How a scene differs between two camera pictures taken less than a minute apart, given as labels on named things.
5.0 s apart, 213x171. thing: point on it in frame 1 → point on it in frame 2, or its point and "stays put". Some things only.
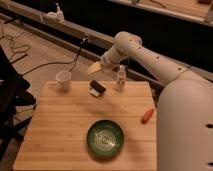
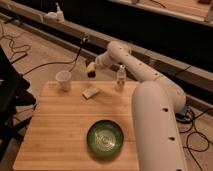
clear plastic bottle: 121,72 stays put
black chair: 16,103 stays put
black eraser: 94,84 → 91,74
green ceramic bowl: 105,138 stays put
